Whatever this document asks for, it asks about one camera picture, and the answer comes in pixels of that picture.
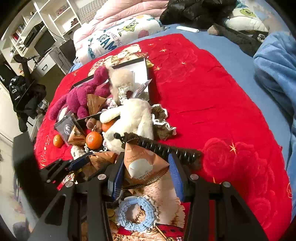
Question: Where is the brown triangular snack pack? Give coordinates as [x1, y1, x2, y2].
[87, 94, 106, 115]

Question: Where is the white fluffy black hair claw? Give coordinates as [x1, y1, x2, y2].
[70, 145, 93, 160]

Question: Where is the front orange mandarin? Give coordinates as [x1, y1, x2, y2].
[85, 131, 103, 150]

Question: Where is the lone orange mandarin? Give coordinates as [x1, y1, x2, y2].
[53, 134, 64, 148]

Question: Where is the small brown capybara charm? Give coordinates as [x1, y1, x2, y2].
[85, 118, 102, 133]

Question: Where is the clear bag with badge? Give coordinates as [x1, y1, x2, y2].
[54, 112, 79, 145]

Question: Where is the rear orange mandarin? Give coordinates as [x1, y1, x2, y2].
[102, 119, 116, 132]

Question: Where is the tan triangular snack pack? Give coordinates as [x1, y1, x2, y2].
[122, 143, 170, 189]

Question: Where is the magenta plush bear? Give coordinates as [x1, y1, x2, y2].
[48, 65, 111, 121]

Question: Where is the light blue scrunchie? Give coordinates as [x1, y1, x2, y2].
[115, 195, 159, 232]

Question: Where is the cream plush dog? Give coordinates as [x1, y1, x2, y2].
[100, 98, 154, 154]

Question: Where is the white scrunchie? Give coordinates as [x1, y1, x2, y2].
[118, 85, 133, 104]

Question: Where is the black office chair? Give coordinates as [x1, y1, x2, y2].
[9, 54, 47, 133]

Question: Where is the brown lace scrunchie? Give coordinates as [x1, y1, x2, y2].
[152, 104, 177, 141]

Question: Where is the beige fluffy hair claw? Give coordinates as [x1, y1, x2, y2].
[107, 67, 135, 105]

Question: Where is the red embroidered blanket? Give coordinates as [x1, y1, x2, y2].
[33, 33, 293, 241]

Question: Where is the black shallow box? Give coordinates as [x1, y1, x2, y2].
[69, 57, 151, 121]

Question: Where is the black computer monitor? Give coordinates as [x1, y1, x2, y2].
[34, 30, 55, 55]

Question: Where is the white desk with shelves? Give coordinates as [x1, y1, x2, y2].
[1, 1, 82, 77]

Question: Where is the cartoon print pillow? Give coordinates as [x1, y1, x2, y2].
[75, 15, 166, 64]

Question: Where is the pink quilt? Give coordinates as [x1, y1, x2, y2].
[73, 1, 168, 50]

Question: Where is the white remote control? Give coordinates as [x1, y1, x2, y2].
[176, 26, 199, 33]

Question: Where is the blue fleece blanket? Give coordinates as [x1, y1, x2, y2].
[253, 31, 296, 186]

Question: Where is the white monster pillow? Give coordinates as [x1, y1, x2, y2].
[223, 7, 268, 32]

